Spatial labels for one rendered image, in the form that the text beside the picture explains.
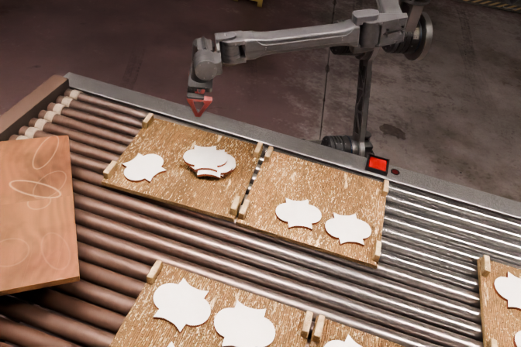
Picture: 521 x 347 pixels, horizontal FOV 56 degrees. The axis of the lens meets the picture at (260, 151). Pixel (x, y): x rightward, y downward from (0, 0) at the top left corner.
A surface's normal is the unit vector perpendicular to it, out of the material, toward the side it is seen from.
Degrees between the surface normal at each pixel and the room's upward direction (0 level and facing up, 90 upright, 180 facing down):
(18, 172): 0
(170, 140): 0
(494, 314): 0
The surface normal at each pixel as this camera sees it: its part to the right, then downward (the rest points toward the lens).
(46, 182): 0.13, -0.76
